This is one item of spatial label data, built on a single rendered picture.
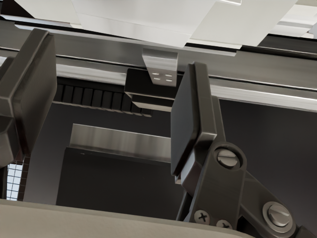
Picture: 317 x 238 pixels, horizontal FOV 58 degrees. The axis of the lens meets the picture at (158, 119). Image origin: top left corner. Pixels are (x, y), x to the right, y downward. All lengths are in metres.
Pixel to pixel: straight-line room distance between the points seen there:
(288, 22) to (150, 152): 0.16
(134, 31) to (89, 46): 0.29
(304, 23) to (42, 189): 0.71
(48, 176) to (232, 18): 0.69
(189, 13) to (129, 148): 0.12
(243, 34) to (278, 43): 0.31
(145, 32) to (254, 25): 0.08
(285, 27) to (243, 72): 0.23
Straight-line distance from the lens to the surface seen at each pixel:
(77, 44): 0.53
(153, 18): 0.20
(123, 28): 0.23
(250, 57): 0.51
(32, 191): 0.84
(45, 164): 0.82
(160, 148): 0.24
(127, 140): 0.24
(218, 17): 0.20
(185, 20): 0.20
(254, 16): 0.19
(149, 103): 0.44
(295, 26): 0.28
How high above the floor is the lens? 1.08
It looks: 3 degrees down
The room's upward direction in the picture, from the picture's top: 172 degrees counter-clockwise
